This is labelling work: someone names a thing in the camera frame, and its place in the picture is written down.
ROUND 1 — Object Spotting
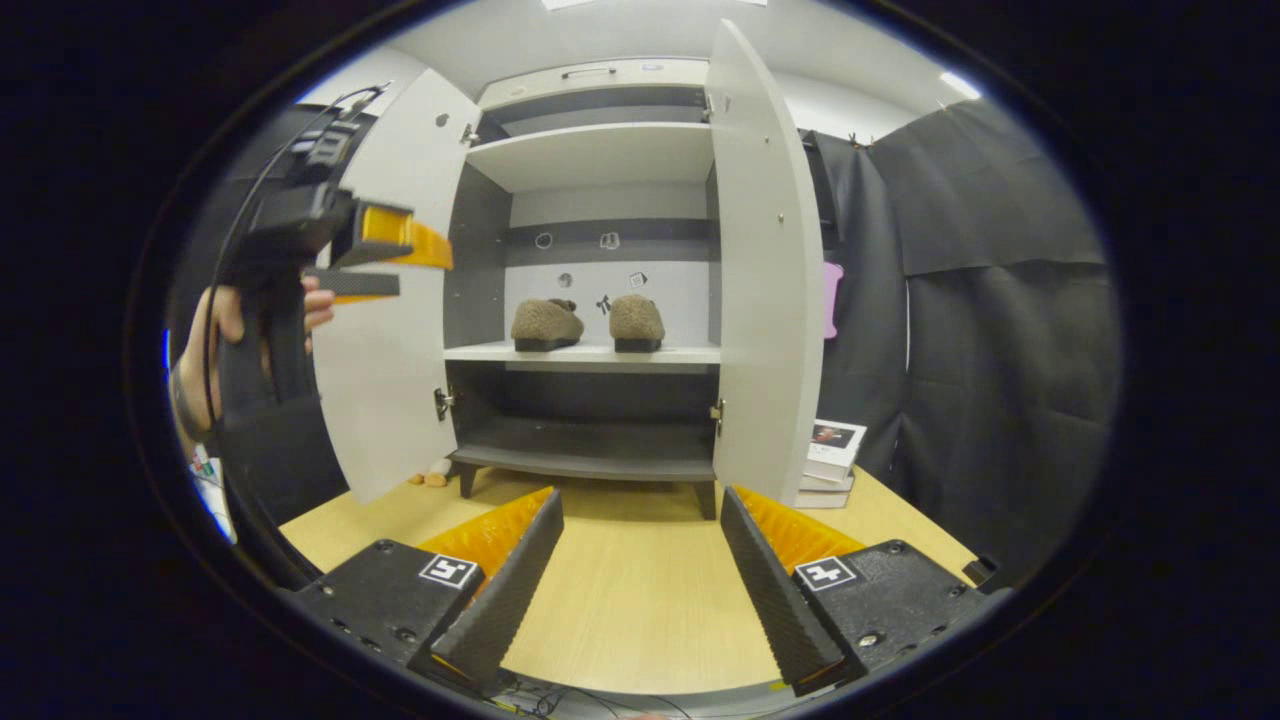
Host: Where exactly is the black cable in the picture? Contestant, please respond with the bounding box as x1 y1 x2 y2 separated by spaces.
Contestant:
200 82 393 441

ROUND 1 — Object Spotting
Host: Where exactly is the black backdrop cloth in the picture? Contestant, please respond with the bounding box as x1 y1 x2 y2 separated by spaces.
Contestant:
165 95 1121 581

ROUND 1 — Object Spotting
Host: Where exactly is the photo cover white book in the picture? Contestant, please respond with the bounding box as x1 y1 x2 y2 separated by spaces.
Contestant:
805 420 868 483

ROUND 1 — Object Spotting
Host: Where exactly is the brown fuzzy shoe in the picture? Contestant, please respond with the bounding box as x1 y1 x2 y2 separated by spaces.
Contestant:
609 293 666 353
511 298 585 352

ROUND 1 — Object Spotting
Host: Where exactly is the grey cabinet door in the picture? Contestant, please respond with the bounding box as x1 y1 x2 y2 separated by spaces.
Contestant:
313 68 483 504
705 20 826 504

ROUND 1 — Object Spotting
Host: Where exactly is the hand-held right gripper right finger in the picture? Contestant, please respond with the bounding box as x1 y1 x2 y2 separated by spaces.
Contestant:
720 485 1011 698

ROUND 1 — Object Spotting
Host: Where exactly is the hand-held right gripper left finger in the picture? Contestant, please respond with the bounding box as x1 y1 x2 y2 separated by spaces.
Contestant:
290 487 565 691

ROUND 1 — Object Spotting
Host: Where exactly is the grey shoe cabinet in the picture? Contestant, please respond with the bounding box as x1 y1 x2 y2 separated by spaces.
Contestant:
313 20 826 521

